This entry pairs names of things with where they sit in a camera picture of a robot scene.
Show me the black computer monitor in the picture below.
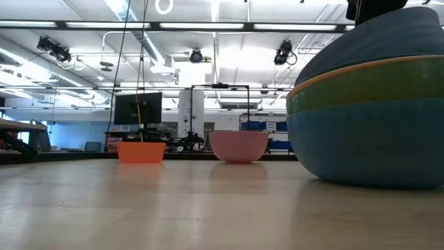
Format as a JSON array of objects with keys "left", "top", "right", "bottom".
[{"left": 113, "top": 92, "right": 163, "bottom": 126}]

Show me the yellow hanging cable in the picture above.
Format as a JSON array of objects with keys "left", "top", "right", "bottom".
[{"left": 134, "top": 0, "right": 150, "bottom": 143}]

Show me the black stand frame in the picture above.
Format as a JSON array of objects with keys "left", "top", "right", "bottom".
[{"left": 189, "top": 83, "right": 251, "bottom": 133}]

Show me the black side desk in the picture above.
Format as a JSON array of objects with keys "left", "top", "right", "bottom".
[{"left": 0, "top": 119, "right": 49, "bottom": 156}]

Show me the overhead light bar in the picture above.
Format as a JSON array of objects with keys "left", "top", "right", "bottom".
[{"left": 0, "top": 19, "right": 357, "bottom": 33}]

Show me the shelf with blue bins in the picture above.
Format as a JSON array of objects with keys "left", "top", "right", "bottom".
[{"left": 238, "top": 112, "right": 289, "bottom": 153}]

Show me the dark teal green bowl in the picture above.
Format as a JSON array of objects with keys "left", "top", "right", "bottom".
[{"left": 294, "top": 6, "right": 444, "bottom": 88}]

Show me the pink bowl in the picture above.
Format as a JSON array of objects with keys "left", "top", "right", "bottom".
[{"left": 208, "top": 130, "right": 270, "bottom": 165}]

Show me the black aluminium table frame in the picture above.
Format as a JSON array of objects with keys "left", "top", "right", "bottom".
[{"left": 0, "top": 151, "right": 299, "bottom": 165}]

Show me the small orange-red bowl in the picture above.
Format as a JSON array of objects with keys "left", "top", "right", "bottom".
[{"left": 116, "top": 141, "right": 167, "bottom": 165}]

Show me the large green bowl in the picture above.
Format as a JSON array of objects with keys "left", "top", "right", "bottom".
[{"left": 286, "top": 57, "right": 444, "bottom": 117}]

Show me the white pillar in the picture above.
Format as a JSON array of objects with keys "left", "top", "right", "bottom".
[{"left": 177, "top": 90, "right": 206, "bottom": 138}]

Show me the large blue bowl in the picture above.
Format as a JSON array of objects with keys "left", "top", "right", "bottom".
[{"left": 286, "top": 98, "right": 444, "bottom": 190}]

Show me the black hanging cable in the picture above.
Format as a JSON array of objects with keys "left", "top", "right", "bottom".
[{"left": 105, "top": 0, "right": 133, "bottom": 153}]

